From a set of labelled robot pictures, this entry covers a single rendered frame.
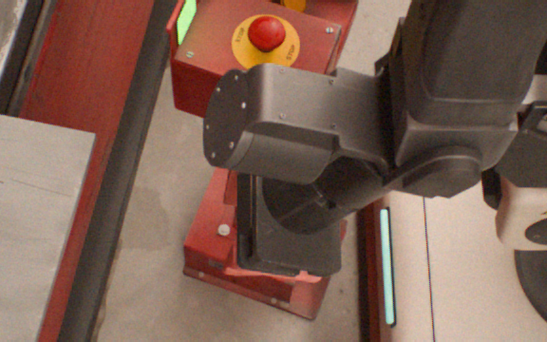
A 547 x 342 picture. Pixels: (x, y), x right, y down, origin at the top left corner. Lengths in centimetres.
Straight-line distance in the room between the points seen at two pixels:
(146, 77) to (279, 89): 135
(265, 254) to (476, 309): 90
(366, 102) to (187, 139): 132
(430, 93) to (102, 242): 132
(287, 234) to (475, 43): 25
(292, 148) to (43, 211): 26
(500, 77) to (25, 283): 40
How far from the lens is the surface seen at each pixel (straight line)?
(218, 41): 107
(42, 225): 76
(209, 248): 167
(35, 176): 77
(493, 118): 51
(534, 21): 45
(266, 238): 65
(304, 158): 56
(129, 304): 177
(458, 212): 156
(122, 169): 181
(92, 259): 175
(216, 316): 176
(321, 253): 67
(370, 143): 56
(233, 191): 74
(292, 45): 107
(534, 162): 87
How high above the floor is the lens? 170
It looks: 67 degrees down
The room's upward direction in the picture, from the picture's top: 7 degrees clockwise
